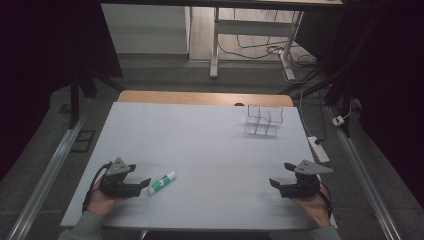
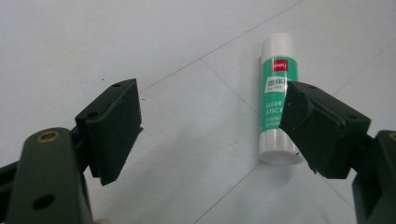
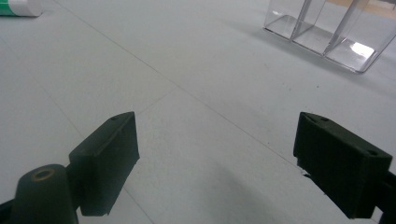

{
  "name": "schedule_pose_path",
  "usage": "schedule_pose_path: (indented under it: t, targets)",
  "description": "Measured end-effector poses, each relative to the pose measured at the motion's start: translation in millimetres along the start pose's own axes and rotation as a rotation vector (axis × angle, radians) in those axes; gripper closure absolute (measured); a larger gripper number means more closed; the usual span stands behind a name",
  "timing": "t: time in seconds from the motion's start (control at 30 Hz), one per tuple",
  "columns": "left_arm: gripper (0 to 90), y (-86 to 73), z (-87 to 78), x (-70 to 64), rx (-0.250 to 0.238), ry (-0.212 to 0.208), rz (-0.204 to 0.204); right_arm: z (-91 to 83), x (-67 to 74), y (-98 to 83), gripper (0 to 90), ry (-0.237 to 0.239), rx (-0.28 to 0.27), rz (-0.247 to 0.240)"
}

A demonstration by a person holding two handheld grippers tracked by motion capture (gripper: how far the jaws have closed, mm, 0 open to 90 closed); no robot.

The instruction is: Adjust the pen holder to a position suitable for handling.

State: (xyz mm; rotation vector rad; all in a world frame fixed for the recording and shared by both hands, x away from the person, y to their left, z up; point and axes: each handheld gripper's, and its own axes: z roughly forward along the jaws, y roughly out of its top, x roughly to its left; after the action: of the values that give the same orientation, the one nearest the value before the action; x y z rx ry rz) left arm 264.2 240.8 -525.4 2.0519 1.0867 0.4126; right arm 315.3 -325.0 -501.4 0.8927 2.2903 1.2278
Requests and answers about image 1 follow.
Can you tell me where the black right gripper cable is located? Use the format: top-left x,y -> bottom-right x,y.
319,181 -> 334,219

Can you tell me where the white table cover board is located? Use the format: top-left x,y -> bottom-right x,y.
60,101 -> 338,232

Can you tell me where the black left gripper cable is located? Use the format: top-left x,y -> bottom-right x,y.
82,161 -> 114,213

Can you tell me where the white power strip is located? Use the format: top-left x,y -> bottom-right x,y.
306,135 -> 331,164

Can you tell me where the black floor cable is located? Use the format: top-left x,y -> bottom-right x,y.
217,8 -> 292,61

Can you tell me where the white metal frame desk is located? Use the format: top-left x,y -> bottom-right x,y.
99,0 -> 344,81

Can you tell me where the black stand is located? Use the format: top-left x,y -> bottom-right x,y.
68,63 -> 126,130

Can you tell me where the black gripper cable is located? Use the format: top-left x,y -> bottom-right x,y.
319,181 -> 334,219
82,161 -> 114,213

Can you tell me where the person's right hand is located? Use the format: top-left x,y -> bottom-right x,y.
290,184 -> 333,230

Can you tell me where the metal floor rail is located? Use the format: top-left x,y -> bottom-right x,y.
6,113 -> 88,240
326,106 -> 403,240

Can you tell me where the black curtain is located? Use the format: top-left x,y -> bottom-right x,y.
294,0 -> 424,209
0,0 -> 124,183

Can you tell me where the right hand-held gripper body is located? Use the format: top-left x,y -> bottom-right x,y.
279,159 -> 334,199

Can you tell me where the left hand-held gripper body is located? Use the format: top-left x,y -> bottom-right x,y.
99,157 -> 143,199

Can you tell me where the clear acrylic compartment organiser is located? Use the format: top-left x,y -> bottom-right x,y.
243,104 -> 285,138

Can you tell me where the person's left hand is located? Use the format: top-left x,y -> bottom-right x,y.
87,179 -> 130,218

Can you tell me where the white and green glue stick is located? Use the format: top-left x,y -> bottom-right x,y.
147,170 -> 177,196

